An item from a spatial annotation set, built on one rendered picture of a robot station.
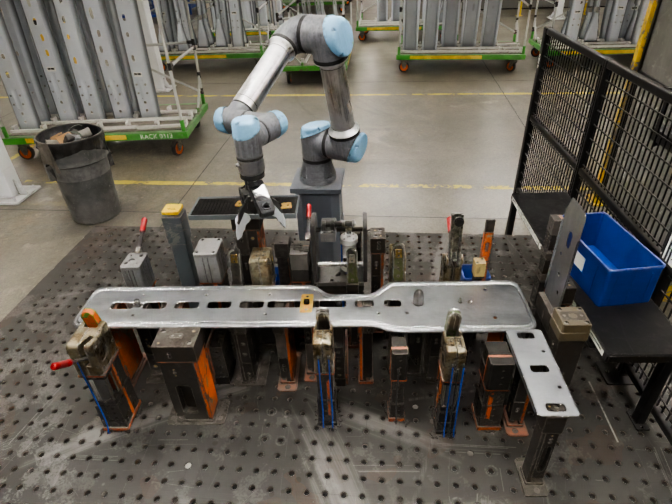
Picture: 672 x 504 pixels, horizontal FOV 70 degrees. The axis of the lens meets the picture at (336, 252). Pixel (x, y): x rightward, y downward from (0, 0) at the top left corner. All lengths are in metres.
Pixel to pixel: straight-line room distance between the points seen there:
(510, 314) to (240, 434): 0.88
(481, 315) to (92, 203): 3.44
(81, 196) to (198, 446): 3.02
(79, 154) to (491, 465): 3.51
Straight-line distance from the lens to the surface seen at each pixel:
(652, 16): 4.08
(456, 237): 1.56
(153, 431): 1.68
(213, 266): 1.61
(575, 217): 1.42
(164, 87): 8.05
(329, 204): 1.95
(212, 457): 1.55
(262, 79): 1.57
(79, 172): 4.20
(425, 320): 1.44
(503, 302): 1.55
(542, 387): 1.33
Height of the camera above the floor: 1.96
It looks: 34 degrees down
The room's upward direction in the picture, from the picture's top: 3 degrees counter-clockwise
